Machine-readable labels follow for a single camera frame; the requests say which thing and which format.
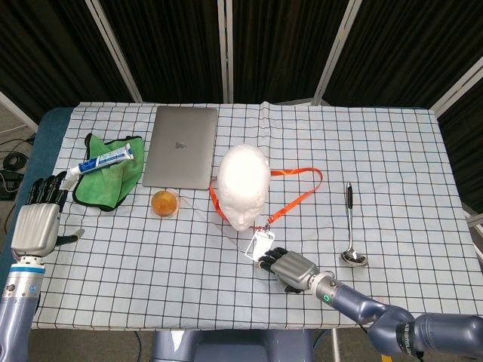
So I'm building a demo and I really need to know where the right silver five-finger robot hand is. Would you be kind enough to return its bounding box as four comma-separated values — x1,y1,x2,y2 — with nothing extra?
254,247,320,294

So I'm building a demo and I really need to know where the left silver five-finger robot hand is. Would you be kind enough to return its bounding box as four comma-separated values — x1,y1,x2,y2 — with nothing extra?
10,170,86,258

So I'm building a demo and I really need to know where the clear badge holder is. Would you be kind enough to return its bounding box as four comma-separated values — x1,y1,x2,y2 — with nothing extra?
243,224,277,262

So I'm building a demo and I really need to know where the orange lanyard strap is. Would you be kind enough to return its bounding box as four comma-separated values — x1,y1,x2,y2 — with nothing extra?
208,167,324,232

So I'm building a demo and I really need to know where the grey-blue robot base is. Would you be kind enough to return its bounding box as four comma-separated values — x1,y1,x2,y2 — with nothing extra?
150,328,315,362

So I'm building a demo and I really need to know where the white foam mannequin head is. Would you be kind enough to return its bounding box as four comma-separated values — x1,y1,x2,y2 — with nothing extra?
217,143,272,232

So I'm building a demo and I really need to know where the black power adapter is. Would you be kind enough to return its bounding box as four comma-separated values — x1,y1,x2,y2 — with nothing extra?
0,169,24,201

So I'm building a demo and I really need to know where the blue padded table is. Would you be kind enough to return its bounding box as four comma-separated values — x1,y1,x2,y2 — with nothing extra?
11,106,76,227

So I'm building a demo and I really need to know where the green microfibre cloth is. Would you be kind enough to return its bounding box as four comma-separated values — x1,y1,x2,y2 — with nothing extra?
72,132,146,212

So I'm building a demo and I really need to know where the white table leg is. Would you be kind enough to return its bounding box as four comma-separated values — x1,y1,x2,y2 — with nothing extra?
331,327,342,362

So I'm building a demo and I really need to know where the white blue toothpaste tube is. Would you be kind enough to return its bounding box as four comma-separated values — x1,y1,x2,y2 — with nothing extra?
69,143,134,177

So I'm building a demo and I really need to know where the white black checked tablecloth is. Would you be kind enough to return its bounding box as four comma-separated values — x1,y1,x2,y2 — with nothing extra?
32,100,467,332

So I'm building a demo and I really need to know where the clear cup with orange jelly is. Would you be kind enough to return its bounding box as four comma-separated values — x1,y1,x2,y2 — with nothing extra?
150,189,181,219

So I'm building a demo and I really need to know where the grey closed laptop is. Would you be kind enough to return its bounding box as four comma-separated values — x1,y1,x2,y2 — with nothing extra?
142,105,219,191

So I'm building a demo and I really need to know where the black pleated screen panel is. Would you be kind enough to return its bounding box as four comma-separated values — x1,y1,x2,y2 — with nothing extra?
324,0,483,109
437,75,483,204
0,0,133,121
229,0,352,105
94,0,227,103

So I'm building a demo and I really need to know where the black coiled floor cable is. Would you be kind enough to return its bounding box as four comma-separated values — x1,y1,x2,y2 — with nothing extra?
0,139,37,170

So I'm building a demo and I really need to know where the metal ladle black handle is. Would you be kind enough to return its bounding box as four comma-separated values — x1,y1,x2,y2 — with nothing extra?
340,182,370,268

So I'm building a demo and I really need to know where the white screen frame post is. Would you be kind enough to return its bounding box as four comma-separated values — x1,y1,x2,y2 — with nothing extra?
312,0,364,106
432,56,483,118
217,0,234,103
85,0,143,103
0,90,39,131

